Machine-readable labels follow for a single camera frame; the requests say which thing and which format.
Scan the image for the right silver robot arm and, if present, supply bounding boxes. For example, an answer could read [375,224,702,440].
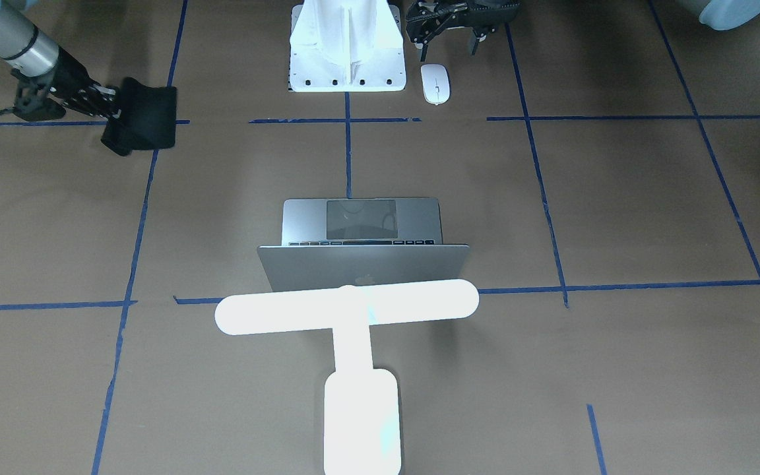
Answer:
[0,1,119,121]

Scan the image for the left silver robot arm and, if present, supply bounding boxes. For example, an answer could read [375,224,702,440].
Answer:
[404,1,760,62]

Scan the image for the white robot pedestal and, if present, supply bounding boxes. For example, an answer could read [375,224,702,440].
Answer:
[288,1,407,93]

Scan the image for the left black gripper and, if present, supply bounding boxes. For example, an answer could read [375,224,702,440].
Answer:
[405,1,521,63]

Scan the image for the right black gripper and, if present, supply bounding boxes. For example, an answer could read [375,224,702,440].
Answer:
[10,52,119,121]

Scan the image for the white computer mouse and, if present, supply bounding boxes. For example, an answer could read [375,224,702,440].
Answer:
[420,63,451,106]

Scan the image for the black mouse pad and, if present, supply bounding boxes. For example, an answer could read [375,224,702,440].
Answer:
[100,77,178,156]

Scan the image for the grey laptop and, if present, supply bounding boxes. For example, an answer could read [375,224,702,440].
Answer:
[257,197,470,292]

